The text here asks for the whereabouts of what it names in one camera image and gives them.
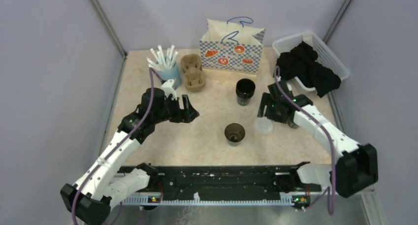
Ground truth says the black coffee cup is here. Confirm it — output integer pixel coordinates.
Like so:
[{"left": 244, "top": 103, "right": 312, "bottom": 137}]
[
  {"left": 224, "top": 123, "right": 245, "bottom": 147},
  {"left": 287, "top": 118, "right": 299, "bottom": 129}
]

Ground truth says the stack of white lids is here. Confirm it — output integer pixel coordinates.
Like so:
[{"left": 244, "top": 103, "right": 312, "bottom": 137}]
[{"left": 254, "top": 117, "right": 273, "bottom": 135}]

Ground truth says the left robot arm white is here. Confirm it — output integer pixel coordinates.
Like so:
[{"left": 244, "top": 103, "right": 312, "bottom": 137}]
[{"left": 60, "top": 87, "right": 200, "bottom": 225}]

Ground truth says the white wrapped straws bundle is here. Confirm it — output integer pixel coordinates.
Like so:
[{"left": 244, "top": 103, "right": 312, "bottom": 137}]
[{"left": 146, "top": 45, "right": 178, "bottom": 72}]

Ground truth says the checkered paper takeout bag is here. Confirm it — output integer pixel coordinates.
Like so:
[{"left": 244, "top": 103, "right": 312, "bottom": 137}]
[{"left": 199, "top": 16, "right": 266, "bottom": 74}]

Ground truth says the cardboard cup carrier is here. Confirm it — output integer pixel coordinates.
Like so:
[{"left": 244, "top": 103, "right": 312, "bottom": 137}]
[{"left": 180, "top": 54, "right": 206, "bottom": 92}]

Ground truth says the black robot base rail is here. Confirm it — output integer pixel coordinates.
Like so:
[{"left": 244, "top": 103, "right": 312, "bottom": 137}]
[{"left": 122, "top": 164, "right": 322, "bottom": 209}]

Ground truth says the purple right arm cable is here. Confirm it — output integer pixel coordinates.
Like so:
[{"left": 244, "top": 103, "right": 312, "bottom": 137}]
[{"left": 274, "top": 66, "right": 337, "bottom": 216}]

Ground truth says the blue straw holder cup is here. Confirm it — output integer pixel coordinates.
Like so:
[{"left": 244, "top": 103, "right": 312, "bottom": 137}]
[{"left": 157, "top": 63, "right": 182, "bottom": 90}]

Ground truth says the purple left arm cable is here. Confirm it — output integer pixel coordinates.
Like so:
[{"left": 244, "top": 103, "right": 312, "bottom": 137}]
[{"left": 71, "top": 67, "right": 164, "bottom": 225}]

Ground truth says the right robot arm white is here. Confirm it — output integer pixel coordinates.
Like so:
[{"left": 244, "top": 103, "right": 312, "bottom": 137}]
[{"left": 257, "top": 81, "right": 379, "bottom": 198}]

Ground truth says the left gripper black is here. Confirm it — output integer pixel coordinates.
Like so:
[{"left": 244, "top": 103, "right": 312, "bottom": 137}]
[{"left": 153, "top": 94, "right": 199, "bottom": 124}]

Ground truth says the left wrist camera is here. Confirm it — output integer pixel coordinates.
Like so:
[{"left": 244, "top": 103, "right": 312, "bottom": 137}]
[{"left": 161, "top": 79, "right": 177, "bottom": 100}]

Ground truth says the stack of black cups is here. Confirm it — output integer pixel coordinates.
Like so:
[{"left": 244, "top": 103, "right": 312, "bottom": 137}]
[{"left": 236, "top": 78, "right": 256, "bottom": 106}]

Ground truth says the black cloth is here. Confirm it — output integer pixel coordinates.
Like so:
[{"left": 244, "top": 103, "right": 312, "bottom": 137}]
[{"left": 276, "top": 42, "right": 341, "bottom": 97}]

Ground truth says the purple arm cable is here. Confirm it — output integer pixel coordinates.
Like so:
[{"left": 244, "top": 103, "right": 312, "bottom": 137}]
[
  {"left": 71, "top": 67, "right": 164, "bottom": 225},
  {"left": 274, "top": 66, "right": 337, "bottom": 216}
]

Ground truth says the white plastic basket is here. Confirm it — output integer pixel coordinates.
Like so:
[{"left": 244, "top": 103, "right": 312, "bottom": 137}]
[{"left": 273, "top": 32, "right": 349, "bottom": 98}]

